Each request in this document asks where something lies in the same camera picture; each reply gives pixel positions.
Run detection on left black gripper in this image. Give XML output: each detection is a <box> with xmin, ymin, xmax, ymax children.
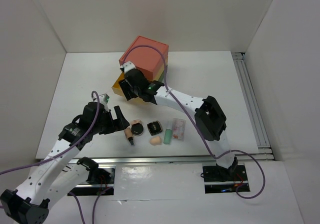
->
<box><xmin>91</xmin><ymin>105</ymin><xmax>130</xmax><ymax>135</ymax></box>

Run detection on pink powder puff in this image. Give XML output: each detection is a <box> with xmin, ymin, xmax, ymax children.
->
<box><xmin>130</xmin><ymin>119</ymin><xmax>142</xmax><ymax>125</ymax></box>

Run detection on yellow drawer unit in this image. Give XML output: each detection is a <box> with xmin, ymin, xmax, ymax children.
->
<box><xmin>112</xmin><ymin>72</ymin><xmax>164</xmax><ymax>96</ymax></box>

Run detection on red top drawer unit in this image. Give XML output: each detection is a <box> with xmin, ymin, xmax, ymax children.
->
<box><xmin>119</xmin><ymin>36</ymin><xmax>169</xmax><ymax>81</ymax></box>

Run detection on peach makeup sponge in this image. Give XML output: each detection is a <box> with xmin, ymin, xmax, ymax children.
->
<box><xmin>149</xmin><ymin>136</ymin><xmax>162</xmax><ymax>146</ymax></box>

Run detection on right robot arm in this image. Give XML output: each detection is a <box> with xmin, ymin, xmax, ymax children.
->
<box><xmin>118</xmin><ymin>66</ymin><xmax>238</xmax><ymax>180</ymax></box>

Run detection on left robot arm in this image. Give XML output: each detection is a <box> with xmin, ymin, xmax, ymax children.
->
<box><xmin>0</xmin><ymin>102</ymin><xmax>129</xmax><ymax>223</ymax></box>

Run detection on beige foundation bottle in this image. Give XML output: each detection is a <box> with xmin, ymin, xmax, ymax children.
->
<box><xmin>124</xmin><ymin>127</ymin><xmax>135</xmax><ymax>146</ymax></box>

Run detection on black round cushion compact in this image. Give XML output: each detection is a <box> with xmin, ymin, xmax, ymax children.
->
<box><xmin>131</xmin><ymin>123</ymin><xmax>144</xmax><ymax>136</ymax></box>

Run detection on black square gold compact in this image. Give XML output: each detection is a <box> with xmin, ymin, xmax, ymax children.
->
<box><xmin>147</xmin><ymin>121</ymin><xmax>163</xmax><ymax>136</ymax></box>

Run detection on green bottom drawer unit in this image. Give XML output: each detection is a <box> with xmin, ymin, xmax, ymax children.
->
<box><xmin>159</xmin><ymin>67</ymin><xmax>168</xmax><ymax>83</ymax></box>

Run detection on mint green bottle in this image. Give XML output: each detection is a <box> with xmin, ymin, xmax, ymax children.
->
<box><xmin>163</xmin><ymin>120</ymin><xmax>173</xmax><ymax>145</ymax></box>

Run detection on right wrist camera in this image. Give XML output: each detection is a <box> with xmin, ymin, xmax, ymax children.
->
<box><xmin>120</xmin><ymin>61</ymin><xmax>136</xmax><ymax>74</ymax></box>

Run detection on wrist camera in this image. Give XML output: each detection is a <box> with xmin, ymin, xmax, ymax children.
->
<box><xmin>120</xmin><ymin>61</ymin><xmax>136</xmax><ymax>74</ymax></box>
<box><xmin>91</xmin><ymin>92</ymin><xmax>110</xmax><ymax>112</ymax></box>

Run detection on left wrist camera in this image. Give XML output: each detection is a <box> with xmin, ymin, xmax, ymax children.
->
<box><xmin>91</xmin><ymin>92</ymin><xmax>110</xmax><ymax>112</ymax></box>

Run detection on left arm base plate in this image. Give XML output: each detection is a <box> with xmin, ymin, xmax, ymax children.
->
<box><xmin>71</xmin><ymin>166</ymin><xmax>116</xmax><ymax>196</ymax></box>

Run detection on front aluminium rail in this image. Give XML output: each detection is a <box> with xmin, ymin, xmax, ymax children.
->
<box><xmin>37</xmin><ymin>154</ymin><xmax>256</xmax><ymax>166</ymax></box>

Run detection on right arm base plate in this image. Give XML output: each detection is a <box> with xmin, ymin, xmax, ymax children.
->
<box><xmin>200</xmin><ymin>165</ymin><xmax>250</xmax><ymax>194</ymax></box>

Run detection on aluminium table rail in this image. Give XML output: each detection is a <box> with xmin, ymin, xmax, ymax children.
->
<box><xmin>231</xmin><ymin>53</ymin><xmax>275</xmax><ymax>161</ymax></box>

